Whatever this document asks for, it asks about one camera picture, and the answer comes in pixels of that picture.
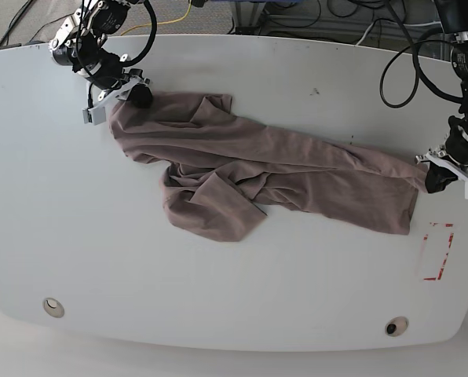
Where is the white-black gripper body image-left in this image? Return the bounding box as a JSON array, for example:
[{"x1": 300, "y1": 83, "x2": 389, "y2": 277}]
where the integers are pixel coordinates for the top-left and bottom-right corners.
[{"x1": 87, "y1": 54, "x2": 150, "y2": 108}]

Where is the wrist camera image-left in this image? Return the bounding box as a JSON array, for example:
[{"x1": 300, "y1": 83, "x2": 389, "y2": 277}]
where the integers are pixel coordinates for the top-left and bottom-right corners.
[{"x1": 82, "y1": 106, "x2": 107, "y2": 126}]

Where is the white cable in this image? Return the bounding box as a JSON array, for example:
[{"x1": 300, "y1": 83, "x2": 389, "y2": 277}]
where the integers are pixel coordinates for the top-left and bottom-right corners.
[{"x1": 355, "y1": 19, "x2": 443, "y2": 46}]

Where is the table grommet hole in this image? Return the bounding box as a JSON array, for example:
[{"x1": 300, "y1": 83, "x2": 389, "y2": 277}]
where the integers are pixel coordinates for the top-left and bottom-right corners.
[
  {"x1": 42, "y1": 298, "x2": 65, "y2": 319},
  {"x1": 385, "y1": 317, "x2": 409, "y2": 337}
]

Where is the mauve t-shirt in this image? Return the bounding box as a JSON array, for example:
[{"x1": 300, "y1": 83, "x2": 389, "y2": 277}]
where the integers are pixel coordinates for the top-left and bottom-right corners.
[{"x1": 108, "y1": 92, "x2": 426, "y2": 242}]

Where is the left table grommet hole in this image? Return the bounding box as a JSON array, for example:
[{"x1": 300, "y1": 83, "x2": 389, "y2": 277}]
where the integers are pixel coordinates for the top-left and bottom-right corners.
[{"x1": 42, "y1": 298, "x2": 65, "y2": 319}]

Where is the yellow cable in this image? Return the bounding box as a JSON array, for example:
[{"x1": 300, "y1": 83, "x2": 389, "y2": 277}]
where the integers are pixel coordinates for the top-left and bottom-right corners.
[{"x1": 122, "y1": 0, "x2": 192, "y2": 37}]

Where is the right table grommet hole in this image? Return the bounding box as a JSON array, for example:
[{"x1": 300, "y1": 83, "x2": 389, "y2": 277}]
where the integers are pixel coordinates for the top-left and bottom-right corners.
[{"x1": 385, "y1": 317, "x2": 409, "y2": 337}]

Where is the white-black gripper body image-right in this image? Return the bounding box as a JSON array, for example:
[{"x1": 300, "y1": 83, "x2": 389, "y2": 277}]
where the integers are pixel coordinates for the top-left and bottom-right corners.
[{"x1": 415, "y1": 129, "x2": 468, "y2": 182}]

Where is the red tape rectangle marking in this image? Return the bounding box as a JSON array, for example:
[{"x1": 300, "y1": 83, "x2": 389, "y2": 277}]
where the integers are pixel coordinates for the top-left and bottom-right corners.
[{"x1": 415, "y1": 222, "x2": 455, "y2": 281}]

